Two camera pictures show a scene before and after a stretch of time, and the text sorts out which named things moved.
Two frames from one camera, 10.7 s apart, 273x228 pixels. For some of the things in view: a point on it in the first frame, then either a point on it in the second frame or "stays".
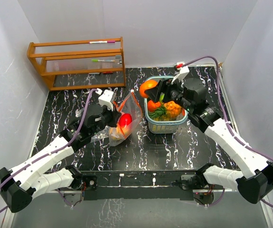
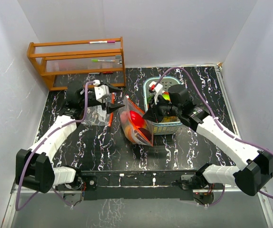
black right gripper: [154, 93] → [154, 116]
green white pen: [97, 60] stays
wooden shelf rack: [79, 57] stays
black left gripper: [114, 115] → [109, 109]
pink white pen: [102, 42] stays
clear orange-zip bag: [131, 115] → [137, 128]
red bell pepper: [124, 119] → [137, 120]
